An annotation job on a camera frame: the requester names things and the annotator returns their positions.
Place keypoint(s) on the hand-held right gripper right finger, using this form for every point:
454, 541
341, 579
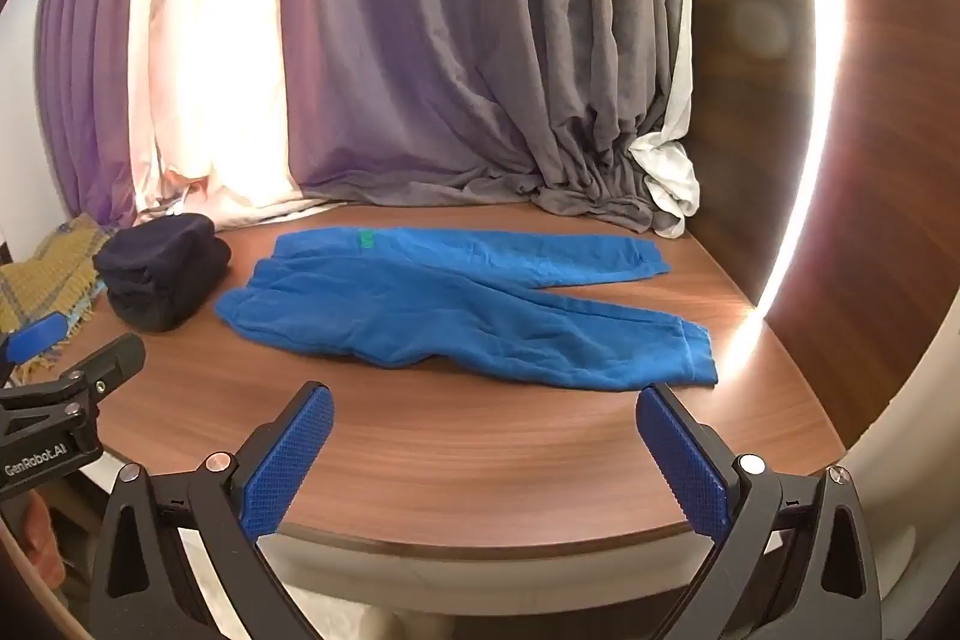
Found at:
686, 467

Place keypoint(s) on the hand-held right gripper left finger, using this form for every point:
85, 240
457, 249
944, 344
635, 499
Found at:
289, 460

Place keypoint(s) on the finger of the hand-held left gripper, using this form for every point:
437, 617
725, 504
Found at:
34, 336
112, 361

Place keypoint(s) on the blue pants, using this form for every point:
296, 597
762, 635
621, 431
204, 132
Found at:
450, 310

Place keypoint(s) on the dark navy folded pants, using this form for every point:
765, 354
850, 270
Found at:
161, 272

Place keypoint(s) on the person's left hand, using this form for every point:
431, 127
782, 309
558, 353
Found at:
34, 535

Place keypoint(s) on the yellow plaid fringed blanket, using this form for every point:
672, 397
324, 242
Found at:
45, 280

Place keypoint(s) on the purple grey curtain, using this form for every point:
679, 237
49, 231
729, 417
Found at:
82, 85

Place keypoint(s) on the white sheer curtain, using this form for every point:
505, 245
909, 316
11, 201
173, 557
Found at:
210, 85

